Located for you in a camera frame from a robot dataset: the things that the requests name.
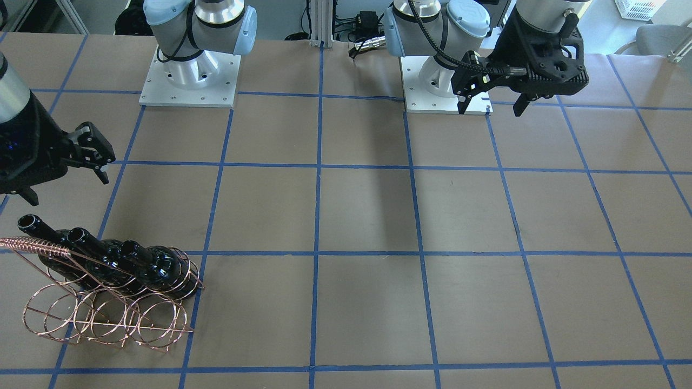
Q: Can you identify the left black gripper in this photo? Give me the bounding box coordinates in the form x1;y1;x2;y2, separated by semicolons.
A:
451;11;590;117

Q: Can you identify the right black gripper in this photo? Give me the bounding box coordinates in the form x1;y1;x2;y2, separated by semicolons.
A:
1;94;116;206

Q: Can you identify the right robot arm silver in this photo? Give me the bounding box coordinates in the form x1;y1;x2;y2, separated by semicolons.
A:
1;1;257;206

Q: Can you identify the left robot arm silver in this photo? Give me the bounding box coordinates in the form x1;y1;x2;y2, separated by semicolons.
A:
383;1;591;116

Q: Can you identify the dark wine bottle rack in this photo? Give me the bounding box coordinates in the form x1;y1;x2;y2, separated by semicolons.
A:
17;214;101;290
119;240;200;300

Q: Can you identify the black power adapter box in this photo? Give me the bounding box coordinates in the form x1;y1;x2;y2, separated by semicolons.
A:
354;11;379;36

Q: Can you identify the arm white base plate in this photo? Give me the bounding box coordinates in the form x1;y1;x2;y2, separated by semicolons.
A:
400;56;459;114
139;51;242;108

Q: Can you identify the copper wire wine rack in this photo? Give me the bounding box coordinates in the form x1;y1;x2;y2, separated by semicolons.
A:
22;266;193;353

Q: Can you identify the aluminium frame post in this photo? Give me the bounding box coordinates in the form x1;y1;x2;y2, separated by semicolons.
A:
308;0;335;51

